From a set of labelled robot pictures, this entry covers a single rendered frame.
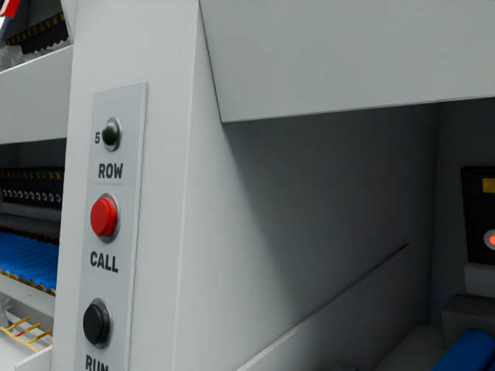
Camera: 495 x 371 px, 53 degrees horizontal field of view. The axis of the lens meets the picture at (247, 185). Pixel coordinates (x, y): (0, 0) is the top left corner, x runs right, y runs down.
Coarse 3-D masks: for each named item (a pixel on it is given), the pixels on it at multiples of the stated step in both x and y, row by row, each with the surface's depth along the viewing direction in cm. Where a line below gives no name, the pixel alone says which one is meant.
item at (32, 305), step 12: (0, 276) 45; (0, 288) 41; (12, 288) 41; (24, 288) 40; (12, 300) 39; (24, 300) 38; (36, 300) 37; (48, 300) 37; (12, 312) 40; (24, 312) 38; (36, 312) 36; (48, 312) 34; (36, 324) 36; (48, 324) 35; (12, 336) 35; (36, 336) 34
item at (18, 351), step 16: (16, 208) 72; (32, 208) 67; (48, 208) 64; (0, 352) 35; (16, 352) 35; (32, 352) 34; (48, 352) 23; (0, 368) 33; (16, 368) 22; (32, 368) 23; (48, 368) 23
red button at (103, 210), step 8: (96, 200) 20; (104, 200) 20; (96, 208) 20; (104, 208) 20; (112, 208) 20; (96, 216) 20; (104, 216) 20; (112, 216) 19; (96, 224) 20; (104, 224) 20; (112, 224) 19; (96, 232) 20; (104, 232) 20
